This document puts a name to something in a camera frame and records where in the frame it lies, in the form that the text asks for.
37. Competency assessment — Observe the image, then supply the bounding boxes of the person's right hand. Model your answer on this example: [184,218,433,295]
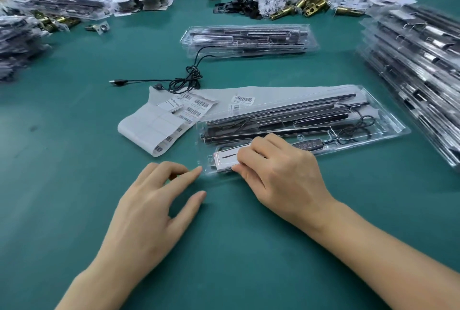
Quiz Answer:
[232,133,346,234]

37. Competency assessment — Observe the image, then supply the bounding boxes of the white label backing sheet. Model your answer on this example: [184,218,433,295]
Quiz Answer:
[117,85,360,158]

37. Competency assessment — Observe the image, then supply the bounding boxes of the black light bar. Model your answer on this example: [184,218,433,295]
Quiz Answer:
[203,102,348,136]

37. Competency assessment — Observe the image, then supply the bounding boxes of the person's right forearm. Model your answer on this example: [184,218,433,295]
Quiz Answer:
[316,198,460,310]

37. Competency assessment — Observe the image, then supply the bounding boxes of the brass tube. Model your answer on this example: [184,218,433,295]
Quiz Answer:
[333,7,364,18]

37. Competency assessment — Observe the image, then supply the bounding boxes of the large stack of clear packs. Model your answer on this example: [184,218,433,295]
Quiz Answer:
[355,4,460,169]

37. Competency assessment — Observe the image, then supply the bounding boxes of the silver metal clamp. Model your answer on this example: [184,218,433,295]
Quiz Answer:
[85,21,110,34]

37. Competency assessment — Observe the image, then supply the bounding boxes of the person's left hand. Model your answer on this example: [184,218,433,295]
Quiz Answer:
[82,161,207,282]

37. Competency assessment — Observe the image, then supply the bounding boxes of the clear plastic blister pack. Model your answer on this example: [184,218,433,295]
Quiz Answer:
[195,85,412,178]

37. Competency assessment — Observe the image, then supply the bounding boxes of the pile of black clips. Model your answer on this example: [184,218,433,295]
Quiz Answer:
[214,0,262,20]

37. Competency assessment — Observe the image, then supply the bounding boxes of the blurred stack of packs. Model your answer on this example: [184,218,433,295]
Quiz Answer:
[0,14,52,83]

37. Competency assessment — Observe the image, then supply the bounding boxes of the person's left forearm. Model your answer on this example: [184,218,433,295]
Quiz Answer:
[54,270,149,310]

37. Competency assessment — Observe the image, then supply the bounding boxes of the flat pile of clear packs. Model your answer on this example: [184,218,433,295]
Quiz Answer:
[10,0,113,21]

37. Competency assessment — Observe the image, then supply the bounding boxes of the long thin black rod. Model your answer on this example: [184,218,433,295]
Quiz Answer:
[206,93,357,126]

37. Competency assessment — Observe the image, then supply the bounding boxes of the black usb cable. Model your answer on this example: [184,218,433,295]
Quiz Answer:
[109,46,216,95]

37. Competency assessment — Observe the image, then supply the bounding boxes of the white metal plate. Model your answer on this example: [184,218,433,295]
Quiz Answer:
[212,147,246,172]

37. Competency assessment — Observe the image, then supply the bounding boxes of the pile of brass tubes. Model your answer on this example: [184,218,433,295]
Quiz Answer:
[269,0,330,21]

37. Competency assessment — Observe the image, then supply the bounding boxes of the coiled black cable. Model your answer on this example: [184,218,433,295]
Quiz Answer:
[322,104,377,149]

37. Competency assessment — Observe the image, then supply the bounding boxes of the heap of brass fittings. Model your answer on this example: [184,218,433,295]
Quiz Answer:
[33,11,82,32]

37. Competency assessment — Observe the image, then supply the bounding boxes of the black inline controller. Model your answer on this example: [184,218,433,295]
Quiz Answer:
[287,140,327,151]

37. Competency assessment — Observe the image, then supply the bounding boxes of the small stack of clear packs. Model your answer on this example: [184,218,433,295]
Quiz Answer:
[181,25,320,60]

